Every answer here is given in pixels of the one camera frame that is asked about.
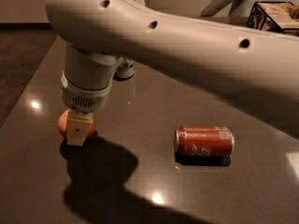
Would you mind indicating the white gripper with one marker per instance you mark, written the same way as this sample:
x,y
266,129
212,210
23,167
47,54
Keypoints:
x,y
83,99

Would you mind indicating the red yellow apple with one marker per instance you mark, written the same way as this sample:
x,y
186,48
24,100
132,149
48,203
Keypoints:
x,y
62,124

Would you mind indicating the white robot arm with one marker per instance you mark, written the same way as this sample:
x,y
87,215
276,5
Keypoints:
x,y
256,69

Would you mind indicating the green white 7up can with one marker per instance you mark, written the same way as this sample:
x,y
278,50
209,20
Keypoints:
x,y
125,70

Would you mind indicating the red soda can lying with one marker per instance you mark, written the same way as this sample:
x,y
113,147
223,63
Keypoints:
x,y
204,141

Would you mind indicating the white packets in basket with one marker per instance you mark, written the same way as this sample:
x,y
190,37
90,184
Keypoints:
x,y
278,14

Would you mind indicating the black wire basket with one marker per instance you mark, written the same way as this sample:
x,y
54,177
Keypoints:
x,y
257,20

